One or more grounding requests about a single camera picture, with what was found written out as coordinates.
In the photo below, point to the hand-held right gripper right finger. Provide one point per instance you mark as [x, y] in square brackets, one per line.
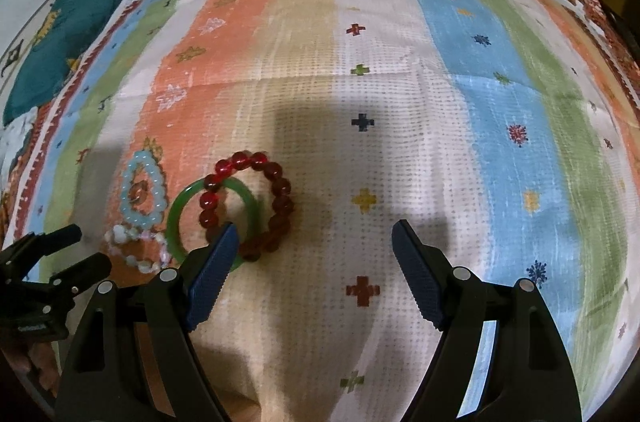
[416, 274]

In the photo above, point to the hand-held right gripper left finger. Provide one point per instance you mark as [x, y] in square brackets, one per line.
[214, 274]

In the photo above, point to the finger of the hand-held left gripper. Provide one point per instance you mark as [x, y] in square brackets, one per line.
[47, 239]
[82, 269]

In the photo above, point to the green jade bangle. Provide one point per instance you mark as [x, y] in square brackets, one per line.
[174, 222]

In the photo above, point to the striped patterned blanket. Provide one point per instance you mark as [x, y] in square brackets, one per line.
[320, 102]

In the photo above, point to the teal pillow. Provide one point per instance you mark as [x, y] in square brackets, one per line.
[65, 32]

